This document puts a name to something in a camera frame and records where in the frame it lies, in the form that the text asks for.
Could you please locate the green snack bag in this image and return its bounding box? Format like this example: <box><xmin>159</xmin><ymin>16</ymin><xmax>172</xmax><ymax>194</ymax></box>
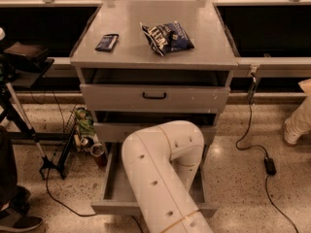
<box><xmin>75</xmin><ymin>107</ymin><xmax>95</xmax><ymax>140</ymax></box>

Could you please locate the drink can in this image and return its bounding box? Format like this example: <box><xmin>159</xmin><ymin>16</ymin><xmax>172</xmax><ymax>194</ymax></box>
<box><xmin>80</xmin><ymin>137</ymin><xmax>91</xmax><ymax>149</ymax></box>

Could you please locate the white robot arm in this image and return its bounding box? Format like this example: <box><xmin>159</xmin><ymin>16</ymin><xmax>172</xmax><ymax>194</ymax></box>
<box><xmin>121</xmin><ymin>120</ymin><xmax>214</xmax><ymax>233</ymax></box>

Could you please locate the black floor cable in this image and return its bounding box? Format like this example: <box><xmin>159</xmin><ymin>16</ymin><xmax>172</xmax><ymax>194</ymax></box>
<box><xmin>45</xmin><ymin>167</ymin><xmax>144</xmax><ymax>233</ymax></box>

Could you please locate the small dark blue snack packet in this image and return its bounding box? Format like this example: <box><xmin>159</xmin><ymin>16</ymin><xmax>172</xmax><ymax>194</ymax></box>
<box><xmin>95</xmin><ymin>34</ymin><xmax>119</xmax><ymax>52</ymax></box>

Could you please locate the grey drawer cabinet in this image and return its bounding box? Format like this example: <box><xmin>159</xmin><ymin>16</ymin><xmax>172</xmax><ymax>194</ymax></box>
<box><xmin>69</xmin><ymin>0</ymin><xmax>239</xmax><ymax>153</ymax></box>

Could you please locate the dark box on stand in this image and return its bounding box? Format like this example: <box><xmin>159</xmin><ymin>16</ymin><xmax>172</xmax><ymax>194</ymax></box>
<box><xmin>4</xmin><ymin>42</ymin><xmax>49</xmax><ymax>62</ymax></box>

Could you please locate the dark sneaker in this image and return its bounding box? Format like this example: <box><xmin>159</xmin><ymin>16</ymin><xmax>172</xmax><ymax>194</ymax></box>
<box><xmin>0</xmin><ymin>208</ymin><xmax>42</xmax><ymax>233</ymax></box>

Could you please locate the person in beige clothes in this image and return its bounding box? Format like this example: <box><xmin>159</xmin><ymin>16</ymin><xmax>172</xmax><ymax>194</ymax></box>
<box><xmin>283</xmin><ymin>79</ymin><xmax>311</xmax><ymax>146</ymax></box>

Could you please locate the grey bottom drawer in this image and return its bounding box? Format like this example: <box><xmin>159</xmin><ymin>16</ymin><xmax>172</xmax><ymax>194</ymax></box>
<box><xmin>91</xmin><ymin>143</ymin><xmax>217</xmax><ymax>217</ymax></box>

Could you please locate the black wire basket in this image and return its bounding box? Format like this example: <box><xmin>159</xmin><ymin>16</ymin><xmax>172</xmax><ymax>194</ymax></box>
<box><xmin>56</xmin><ymin>108</ymin><xmax>77</xmax><ymax>179</ymax></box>

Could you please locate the blue chip bag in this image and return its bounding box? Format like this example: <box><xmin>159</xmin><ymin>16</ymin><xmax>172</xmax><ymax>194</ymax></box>
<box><xmin>141</xmin><ymin>21</ymin><xmax>194</xmax><ymax>56</ymax></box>

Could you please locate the black camera tripod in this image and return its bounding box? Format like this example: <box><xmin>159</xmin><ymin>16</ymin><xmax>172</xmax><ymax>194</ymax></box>
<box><xmin>0</xmin><ymin>83</ymin><xmax>70</xmax><ymax>180</ymax></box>

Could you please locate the grey top drawer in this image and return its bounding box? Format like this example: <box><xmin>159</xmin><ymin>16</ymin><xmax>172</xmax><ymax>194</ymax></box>
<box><xmin>81</xmin><ymin>84</ymin><xmax>229</xmax><ymax>114</ymax></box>

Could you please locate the black power adapter with cable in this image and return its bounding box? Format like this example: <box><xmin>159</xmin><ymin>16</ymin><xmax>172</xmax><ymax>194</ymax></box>
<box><xmin>235</xmin><ymin>71</ymin><xmax>299</xmax><ymax>233</ymax></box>

